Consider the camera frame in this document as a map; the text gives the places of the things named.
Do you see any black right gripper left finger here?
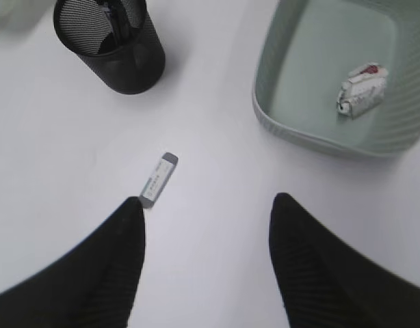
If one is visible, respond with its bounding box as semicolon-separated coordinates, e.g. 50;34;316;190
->
0;197;146;327

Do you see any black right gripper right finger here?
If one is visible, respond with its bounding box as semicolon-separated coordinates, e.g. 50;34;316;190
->
269;193;420;327

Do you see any grey white eraser top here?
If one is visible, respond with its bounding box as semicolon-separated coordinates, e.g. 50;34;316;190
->
139;152;179;209

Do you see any waste paper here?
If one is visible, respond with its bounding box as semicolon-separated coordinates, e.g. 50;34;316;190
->
336;62;389;120

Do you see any black marker pen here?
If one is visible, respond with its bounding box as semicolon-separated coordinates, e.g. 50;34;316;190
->
97;0;114;21
110;1;130;44

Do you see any pale green woven basket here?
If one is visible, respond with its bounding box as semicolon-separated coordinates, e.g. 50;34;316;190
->
252;1;420;157

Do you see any black mesh pen holder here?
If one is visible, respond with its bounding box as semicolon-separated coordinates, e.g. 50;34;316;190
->
53;1;166;94

